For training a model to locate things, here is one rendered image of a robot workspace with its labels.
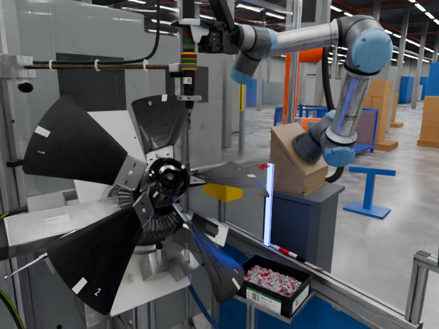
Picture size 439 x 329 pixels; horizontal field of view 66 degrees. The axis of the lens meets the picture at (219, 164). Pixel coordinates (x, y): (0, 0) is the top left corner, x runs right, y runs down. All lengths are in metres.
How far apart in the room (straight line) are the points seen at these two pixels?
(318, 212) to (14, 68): 1.25
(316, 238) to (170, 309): 1.02
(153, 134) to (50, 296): 1.02
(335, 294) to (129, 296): 0.64
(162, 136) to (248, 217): 1.33
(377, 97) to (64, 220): 8.24
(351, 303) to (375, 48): 0.77
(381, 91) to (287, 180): 7.33
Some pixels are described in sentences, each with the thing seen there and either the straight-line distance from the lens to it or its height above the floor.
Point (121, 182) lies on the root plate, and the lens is 0.97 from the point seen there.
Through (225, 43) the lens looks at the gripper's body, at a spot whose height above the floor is 1.58.
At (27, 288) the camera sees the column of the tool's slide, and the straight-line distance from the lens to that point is 1.60.
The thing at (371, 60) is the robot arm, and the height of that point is 1.54.
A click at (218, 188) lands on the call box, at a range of 1.44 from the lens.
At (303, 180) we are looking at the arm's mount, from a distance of 1.49.
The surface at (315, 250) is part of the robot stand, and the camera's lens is 1.58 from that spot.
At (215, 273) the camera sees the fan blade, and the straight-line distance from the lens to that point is 0.90.
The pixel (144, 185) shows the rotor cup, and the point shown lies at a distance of 0.93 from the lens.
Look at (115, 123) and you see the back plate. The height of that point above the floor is 1.32.
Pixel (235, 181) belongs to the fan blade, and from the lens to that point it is 1.07.
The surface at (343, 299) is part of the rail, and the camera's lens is 1.19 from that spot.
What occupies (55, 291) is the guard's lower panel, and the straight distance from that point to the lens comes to 1.81.
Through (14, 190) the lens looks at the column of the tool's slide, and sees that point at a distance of 1.45.
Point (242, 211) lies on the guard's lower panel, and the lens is 2.22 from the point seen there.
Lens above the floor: 1.47
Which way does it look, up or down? 13 degrees down
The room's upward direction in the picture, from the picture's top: 1 degrees clockwise
